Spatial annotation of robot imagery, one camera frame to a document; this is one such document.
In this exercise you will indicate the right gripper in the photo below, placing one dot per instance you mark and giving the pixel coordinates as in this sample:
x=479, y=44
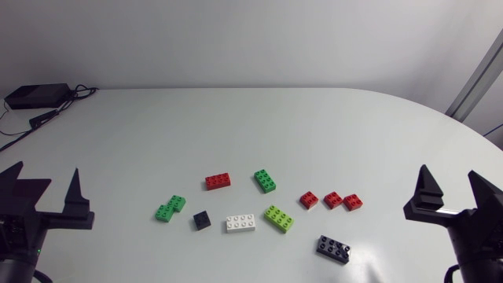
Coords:
x=479, y=239

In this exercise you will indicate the small red toy brick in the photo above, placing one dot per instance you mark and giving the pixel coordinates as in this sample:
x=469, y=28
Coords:
x=353, y=202
x=309, y=200
x=333, y=200

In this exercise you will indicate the white toy brick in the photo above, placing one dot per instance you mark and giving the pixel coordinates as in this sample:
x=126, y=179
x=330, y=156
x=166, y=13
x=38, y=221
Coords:
x=240, y=223

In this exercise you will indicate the long black toy brick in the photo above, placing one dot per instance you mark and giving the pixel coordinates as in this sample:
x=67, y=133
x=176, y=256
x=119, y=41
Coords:
x=333, y=249

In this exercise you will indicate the black power brick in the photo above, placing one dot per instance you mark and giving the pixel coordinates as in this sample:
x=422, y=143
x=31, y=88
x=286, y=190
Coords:
x=37, y=96

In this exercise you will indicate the small black toy brick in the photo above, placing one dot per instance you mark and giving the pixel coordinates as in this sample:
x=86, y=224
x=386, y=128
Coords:
x=202, y=220

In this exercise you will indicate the long dark green toy brick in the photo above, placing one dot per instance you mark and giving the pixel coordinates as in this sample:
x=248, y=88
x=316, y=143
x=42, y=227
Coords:
x=265, y=181

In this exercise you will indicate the long red toy brick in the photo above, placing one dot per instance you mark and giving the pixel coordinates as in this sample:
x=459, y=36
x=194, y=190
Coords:
x=218, y=181

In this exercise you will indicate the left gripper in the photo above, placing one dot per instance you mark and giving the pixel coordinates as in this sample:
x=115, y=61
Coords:
x=17, y=236

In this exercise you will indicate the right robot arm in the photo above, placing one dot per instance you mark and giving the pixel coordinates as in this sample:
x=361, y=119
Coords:
x=481, y=276

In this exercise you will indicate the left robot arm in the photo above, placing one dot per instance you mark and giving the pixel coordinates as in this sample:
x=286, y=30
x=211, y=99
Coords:
x=15, y=272

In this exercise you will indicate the lime green toy brick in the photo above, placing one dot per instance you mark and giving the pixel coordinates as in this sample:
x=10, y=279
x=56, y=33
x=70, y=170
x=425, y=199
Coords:
x=279, y=219

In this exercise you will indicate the small green toy brick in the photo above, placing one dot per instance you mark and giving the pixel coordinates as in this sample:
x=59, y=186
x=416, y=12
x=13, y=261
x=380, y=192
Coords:
x=177, y=203
x=164, y=213

